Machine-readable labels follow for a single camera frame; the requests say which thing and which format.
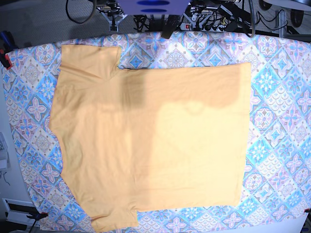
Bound red black clamp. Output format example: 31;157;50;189
26;212;48;221
0;31;13;70

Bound white box at left edge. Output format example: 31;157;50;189
0;133;10;171

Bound purple robot base plate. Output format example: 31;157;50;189
116;0;190;15

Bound black remote-like device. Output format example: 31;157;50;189
161;15;181;39

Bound red black clamp bottom left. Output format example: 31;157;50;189
26;212;48;221

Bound red black clamp left top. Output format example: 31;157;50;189
0;31;13;70

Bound white vent panel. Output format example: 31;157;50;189
2;198;36;226

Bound patterned blue tile tablecloth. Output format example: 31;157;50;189
0;32;311;233

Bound yellow orange T-shirt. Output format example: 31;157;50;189
49;45;251;232

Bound white power strip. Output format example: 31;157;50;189
179;22;226;32

